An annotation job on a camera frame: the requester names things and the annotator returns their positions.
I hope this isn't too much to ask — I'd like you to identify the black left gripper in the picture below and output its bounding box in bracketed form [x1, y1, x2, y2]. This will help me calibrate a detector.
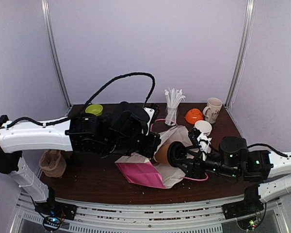
[104, 130, 161, 159]

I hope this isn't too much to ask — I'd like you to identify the stack of brown paper cups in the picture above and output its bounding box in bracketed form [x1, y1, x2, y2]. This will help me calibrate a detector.
[194, 120, 212, 136]

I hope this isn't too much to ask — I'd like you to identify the white pink paper bag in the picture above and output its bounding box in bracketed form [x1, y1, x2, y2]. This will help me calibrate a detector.
[115, 118, 209, 189]

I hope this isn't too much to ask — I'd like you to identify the stack of pulp cup carriers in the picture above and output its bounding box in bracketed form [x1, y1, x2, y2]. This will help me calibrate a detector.
[39, 150, 66, 178]

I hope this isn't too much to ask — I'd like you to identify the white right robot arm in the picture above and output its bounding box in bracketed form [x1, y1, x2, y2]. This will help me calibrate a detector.
[167, 136, 291, 215]

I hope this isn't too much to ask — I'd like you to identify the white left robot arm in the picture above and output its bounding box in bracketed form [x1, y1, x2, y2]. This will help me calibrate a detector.
[0, 101, 161, 216]

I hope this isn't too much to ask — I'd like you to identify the green plastic bowl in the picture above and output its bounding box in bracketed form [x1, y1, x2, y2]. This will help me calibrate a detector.
[85, 104, 103, 116]

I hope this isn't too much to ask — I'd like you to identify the orange plastic bowl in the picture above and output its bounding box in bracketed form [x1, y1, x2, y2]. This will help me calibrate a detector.
[185, 108, 204, 125]

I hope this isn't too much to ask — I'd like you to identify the glass jar of straws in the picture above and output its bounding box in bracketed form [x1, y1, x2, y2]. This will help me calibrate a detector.
[164, 88, 186, 126]

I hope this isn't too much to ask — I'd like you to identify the white ceramic mug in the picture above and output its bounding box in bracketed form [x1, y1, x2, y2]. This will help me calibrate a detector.
[203, 98, 223, 124]

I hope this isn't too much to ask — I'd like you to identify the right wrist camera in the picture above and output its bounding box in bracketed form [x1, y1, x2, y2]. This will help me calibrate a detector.
[188, 128, 211, 161]

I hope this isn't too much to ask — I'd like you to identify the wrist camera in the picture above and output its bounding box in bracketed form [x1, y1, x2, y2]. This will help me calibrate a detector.
[143, 103, 160, 134]
[188, 128, 211, 161]

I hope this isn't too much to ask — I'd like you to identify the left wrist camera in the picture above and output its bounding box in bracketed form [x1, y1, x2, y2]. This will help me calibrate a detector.
[143, 103, 160, 134]

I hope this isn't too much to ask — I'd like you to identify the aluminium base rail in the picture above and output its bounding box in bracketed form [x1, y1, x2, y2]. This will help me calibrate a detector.
[14, 196, 282, 233]

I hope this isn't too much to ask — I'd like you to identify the aluminium frame post left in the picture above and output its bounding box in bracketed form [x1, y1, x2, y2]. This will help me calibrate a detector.
[41, 0, 72, 109]

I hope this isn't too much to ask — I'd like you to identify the aluminium frame post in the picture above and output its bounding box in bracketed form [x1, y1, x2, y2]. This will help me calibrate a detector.
[41, 0, 72, 109]
[225, 0, 256, 110]

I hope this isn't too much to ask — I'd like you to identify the aluminium frame post right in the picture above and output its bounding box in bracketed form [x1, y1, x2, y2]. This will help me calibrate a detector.
[225, 0, 256, 110]

